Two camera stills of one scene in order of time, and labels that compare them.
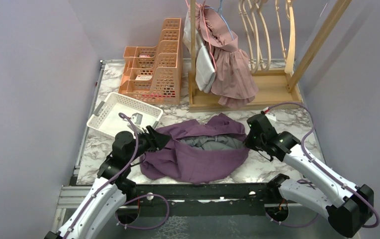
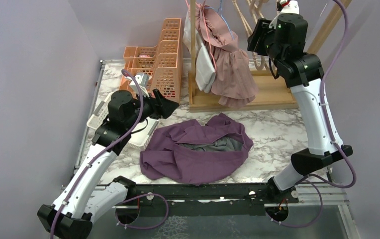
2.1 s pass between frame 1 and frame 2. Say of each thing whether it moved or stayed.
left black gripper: moved
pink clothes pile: stayed
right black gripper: moved
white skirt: stayed
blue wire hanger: stayed
